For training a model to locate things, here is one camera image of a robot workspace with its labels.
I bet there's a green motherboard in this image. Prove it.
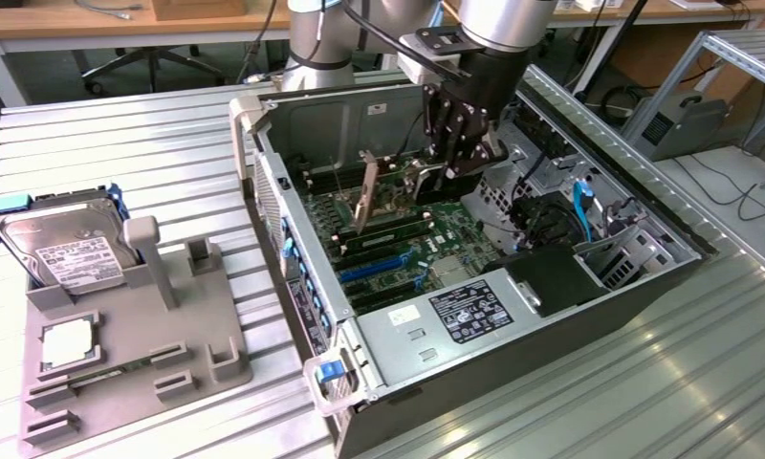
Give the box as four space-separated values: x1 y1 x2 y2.
296 155 509 315

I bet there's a long wooden desk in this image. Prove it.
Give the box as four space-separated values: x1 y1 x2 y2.
438 0 765 120

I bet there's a light grey cable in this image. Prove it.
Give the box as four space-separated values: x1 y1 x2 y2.
73 0 145 22

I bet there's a thin locking lever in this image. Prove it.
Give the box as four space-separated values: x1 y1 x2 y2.
326 154 345 198

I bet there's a black floor cable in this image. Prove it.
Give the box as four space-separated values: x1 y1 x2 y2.
672 155 765 224

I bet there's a blue flat wire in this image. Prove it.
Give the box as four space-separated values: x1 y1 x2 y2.
572 177 600 246

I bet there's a bare green RAM stick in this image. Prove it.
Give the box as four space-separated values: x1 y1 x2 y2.
66 358 156 386

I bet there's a black plastic shroud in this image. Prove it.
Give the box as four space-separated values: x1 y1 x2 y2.
501 242 606 319

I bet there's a looped black wire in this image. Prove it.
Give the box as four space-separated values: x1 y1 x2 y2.
401 112 429 154

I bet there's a silver disk bay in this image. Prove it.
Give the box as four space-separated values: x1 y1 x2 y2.
573 222 704 294

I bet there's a RAM stick with white label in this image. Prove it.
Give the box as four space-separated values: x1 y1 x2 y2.
340 229 414 253

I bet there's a grey tower unit with handle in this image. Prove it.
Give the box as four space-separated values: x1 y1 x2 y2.
622 93 736 163

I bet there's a silver perforated drive cage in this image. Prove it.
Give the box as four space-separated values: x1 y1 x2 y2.
461 88 585 243

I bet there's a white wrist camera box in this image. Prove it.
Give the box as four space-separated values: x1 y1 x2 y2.
397 27 486 83

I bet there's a brown cardboard box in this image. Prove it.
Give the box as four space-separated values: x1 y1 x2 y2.
152 0 248 22

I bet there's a coiled black cable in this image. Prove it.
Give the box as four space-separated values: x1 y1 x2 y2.
602 84 645 120

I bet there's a thick black camera cable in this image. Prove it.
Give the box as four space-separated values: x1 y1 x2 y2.
340 0 477 80

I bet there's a silver chipset heatsink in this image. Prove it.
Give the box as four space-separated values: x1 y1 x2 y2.
426 256 473 282

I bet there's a silver hard disk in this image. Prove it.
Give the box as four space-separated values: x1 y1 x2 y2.
0 200 130 296

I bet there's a grey cable with metal plug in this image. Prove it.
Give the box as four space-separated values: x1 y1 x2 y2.
238 0 289 86

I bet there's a black expansion slot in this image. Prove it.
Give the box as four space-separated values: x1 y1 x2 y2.
349 286 426 311
345 278 421 301

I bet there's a green expansion card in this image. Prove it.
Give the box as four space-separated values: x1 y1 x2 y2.
349 149 485 236

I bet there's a black wire bundle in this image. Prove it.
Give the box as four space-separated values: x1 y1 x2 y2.
509 193 578 250

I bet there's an office chair with star base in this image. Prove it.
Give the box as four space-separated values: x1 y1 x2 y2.
77 45 229 96

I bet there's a grey power supply unit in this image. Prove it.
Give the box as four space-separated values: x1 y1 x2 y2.
354 267 544 389

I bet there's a wooden desk with white legs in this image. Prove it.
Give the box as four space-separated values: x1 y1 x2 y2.
0 0 294 107

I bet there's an aluminium profile frame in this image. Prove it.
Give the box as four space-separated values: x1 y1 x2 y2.
618 26 765 159

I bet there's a blue disk caddy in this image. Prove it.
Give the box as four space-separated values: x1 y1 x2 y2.
0 184 128 288

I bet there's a silver CPU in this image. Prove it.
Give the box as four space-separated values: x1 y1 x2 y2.
40 321 98 370

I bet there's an open black PC case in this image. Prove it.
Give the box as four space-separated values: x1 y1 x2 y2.
228 68 721 459

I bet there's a grey parts rack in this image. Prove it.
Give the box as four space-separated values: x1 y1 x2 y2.
16 215 254 455

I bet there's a black slanted pole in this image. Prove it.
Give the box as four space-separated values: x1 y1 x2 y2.
572 0 651 97

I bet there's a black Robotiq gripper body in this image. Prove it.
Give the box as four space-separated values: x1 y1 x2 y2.
437 46 530 123

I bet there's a blue case latch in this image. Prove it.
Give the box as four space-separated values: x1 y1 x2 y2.
313 361 346 383

